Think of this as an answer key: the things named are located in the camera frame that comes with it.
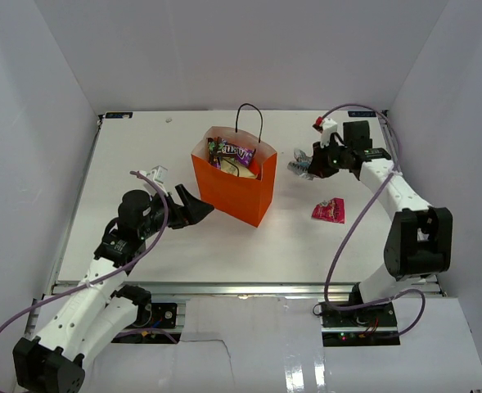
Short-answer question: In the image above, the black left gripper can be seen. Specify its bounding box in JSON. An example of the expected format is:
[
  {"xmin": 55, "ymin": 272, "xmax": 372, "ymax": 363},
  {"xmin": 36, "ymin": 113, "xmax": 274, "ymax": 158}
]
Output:
[{"xmin": 139, "ymin": 184, "xmax": 214, "ymax": 239}]

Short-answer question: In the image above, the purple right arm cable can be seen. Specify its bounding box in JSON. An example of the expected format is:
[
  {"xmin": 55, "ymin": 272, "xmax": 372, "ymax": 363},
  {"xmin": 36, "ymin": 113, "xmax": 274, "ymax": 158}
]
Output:
[{"xmin": 320, "ymin": 102, "xmax": 426, "ymax": 341}]

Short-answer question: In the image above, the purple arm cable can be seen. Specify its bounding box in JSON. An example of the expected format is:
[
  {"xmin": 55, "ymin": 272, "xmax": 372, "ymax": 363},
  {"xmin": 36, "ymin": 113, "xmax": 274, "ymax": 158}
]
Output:
[
  {"xmin": 0, "ymin": 170, "xmax": 172, "ymax": 392},
  {"xmin": 320, "ymin": 102, "xmax": 426, "ymax": 341}
]

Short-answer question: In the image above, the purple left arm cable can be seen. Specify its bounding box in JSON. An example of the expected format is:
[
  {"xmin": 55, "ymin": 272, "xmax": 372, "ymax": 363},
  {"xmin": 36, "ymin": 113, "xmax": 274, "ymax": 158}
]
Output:
[{"xmin": 0, "ymin": 170, "xmax": 172, "ymax": 392}]

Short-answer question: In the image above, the blue table label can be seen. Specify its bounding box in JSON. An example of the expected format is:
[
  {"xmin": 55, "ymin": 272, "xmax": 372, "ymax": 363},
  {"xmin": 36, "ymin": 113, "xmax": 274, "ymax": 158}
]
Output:
[
  {"xmin": 105, "ymin": 111, "xmax": 133, "ymax": 119},
  {"xmin": 347, "ymin": 111, "xmax": 376, "ymax": 118}
]

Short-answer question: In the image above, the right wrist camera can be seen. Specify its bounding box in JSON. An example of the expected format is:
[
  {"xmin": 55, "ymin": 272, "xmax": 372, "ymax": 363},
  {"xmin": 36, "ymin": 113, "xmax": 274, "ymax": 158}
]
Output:
[{"xmin": 313, "ymin": 117, "xmax": 338, "ymax": 148}]

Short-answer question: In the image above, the brown purple M&M's packet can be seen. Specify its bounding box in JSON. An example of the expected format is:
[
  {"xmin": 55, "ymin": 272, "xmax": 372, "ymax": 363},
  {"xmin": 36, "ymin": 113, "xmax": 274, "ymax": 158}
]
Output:
[{"xmin": 207, "ymin": 137, "xmax": 223, "ymax": 169}]

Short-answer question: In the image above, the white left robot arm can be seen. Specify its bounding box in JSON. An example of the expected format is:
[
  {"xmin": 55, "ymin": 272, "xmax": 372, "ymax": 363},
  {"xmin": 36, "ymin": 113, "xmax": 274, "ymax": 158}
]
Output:
[{"xmin": 13, "ymin": 184, "xmax": 214, "ymax": 392}]

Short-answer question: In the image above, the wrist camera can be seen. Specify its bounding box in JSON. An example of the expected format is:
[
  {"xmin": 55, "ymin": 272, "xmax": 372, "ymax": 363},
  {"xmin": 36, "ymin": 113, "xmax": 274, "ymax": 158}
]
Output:
[
  {"xmin": 138, "ymin": 165, "xmax": 168, "ymax": 194},
  {"xmin": 313, "ymin": 117, "xmax": 338, "ymax": 148}
]

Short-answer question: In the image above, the aluminium table frame rail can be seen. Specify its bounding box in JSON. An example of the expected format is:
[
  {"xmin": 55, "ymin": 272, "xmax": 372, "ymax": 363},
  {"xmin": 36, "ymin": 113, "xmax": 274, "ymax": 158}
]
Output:
[{"xmin": 23, "ymin": 110, "xmax": 442, "ymax": 341}]

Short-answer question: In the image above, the orange paper bag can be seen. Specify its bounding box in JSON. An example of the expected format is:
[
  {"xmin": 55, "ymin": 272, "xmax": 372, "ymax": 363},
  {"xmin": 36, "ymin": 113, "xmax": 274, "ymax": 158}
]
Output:
[{"xmin": 191, "ymin": 102, "xmax": 277, "ymax": 227}]

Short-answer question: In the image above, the cassava chips bag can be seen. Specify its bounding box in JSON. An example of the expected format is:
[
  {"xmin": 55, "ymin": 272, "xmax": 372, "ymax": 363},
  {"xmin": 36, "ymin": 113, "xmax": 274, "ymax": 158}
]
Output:
[{"xmin": 220, "ymin": 157, "xmax": 258, "ymax": 179}]

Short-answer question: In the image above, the silver candy wrapper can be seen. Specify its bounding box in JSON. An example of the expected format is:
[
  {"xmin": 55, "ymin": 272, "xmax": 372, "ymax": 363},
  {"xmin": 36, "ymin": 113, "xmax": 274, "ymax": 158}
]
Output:
[{"xmin": 287, "ymin": 148, "xmax": 314, "ymax": 180}]

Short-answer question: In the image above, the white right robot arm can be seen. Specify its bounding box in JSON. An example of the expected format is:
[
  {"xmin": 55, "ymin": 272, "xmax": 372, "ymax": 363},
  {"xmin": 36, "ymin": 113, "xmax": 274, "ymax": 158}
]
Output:
[{"xmin": 308, "ymin": 118, "xmax": 453, "ymax": 327}]

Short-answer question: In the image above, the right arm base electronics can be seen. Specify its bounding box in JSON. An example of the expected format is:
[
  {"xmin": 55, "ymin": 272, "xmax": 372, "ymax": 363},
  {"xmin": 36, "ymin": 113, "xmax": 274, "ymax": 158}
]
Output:
[{"xmin": 312, "ymin": 303, "xmax": 400, "ymax": 348}]

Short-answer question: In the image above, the pink snack packet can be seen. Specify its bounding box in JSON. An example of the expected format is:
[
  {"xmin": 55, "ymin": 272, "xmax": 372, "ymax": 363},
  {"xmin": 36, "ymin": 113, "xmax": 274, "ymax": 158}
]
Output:
[{"xmin": 311, "ymin": 197, "xmax": 345, "ymax": 224}]

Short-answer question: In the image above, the blue table label left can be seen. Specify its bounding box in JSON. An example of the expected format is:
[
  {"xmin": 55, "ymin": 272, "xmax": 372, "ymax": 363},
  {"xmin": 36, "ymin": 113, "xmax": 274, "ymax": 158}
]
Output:
[{"xmin": 105, "ymin": 111, "xmax": 133, "ymax": 119}]

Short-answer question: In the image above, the blue table label right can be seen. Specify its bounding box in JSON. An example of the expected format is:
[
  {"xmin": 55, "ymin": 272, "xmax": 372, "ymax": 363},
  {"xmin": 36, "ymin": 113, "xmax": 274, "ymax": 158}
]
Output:
[{"xmin": 347, "ymin": 111, "xmax": 376, "ymax": 118}]

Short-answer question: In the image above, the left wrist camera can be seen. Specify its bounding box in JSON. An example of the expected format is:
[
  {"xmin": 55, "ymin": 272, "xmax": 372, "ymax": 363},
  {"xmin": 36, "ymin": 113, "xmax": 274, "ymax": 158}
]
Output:
[{"xmin": 138, "ymin": 165, "xmax": 168, "ymax": 194}]

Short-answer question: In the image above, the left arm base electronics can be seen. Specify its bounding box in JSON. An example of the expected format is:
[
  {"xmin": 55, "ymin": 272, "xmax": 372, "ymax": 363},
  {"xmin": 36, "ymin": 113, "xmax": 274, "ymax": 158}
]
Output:
[{"xmin": 124, "ymin": 302, "xmax": 178, "ymax": 343}]

